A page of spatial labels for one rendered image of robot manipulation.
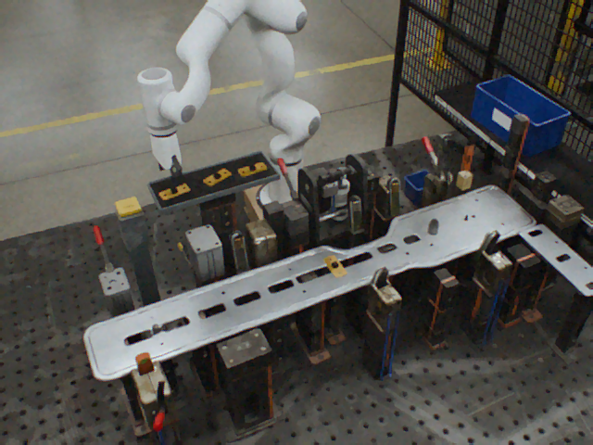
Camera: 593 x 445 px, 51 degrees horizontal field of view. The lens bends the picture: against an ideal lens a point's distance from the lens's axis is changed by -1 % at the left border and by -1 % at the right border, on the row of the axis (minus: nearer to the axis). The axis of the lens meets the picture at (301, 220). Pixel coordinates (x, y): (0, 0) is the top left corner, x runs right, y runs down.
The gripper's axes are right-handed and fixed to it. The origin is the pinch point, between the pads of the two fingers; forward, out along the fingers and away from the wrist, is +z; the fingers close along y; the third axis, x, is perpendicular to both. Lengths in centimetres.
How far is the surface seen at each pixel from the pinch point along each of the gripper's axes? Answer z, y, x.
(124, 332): 22.6, 26.9, -28.4
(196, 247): 11.6, 19.0, -2.4
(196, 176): 6.5, -3.3, 8.8
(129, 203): 6.6, -2.4, -12.7
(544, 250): 22, 65, 88
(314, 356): 52, 42, 22
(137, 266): 28.0, 0.7, -15.4
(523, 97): 11, 13, 132
